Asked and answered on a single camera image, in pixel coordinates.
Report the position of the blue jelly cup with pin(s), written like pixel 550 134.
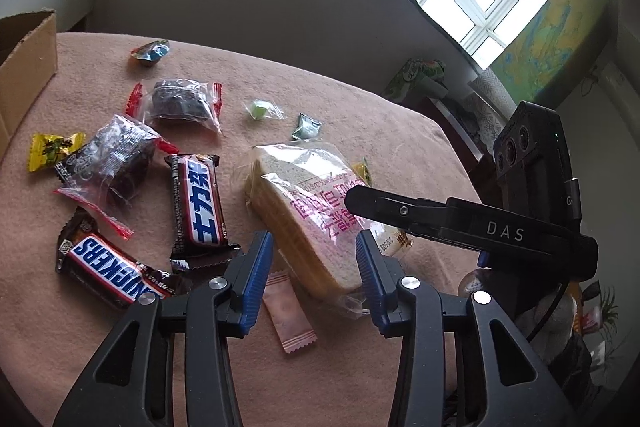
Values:
pixel 150 53

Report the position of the colourful wall painting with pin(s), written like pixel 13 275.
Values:
pixel 551 51

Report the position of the Snickers bar Chinese label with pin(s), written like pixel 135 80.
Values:
pixel 201 237

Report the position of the clear green candy wrapper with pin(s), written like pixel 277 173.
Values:
pixel 262 109

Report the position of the clear red dark snack bag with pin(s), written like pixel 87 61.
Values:
pixel 177 100

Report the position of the brown cardboard box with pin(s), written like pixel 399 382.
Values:
pixel 29 60

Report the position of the packaged sliced bread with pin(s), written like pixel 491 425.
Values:
pixel 298 189

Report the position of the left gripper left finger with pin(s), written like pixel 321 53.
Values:
pixel 128 381

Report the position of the Snickers bar English label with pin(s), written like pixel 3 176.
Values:
pixel 88 257

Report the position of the yellow wrapped candy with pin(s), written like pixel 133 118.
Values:
pixel 47 149

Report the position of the pink candy sachet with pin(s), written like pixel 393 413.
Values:
pixel 287 315

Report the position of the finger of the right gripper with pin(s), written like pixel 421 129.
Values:
pixel 510 242

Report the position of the green white candy packet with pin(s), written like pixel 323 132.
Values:
pixel 307 128

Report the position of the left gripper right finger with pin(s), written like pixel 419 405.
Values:
pixel 500 379

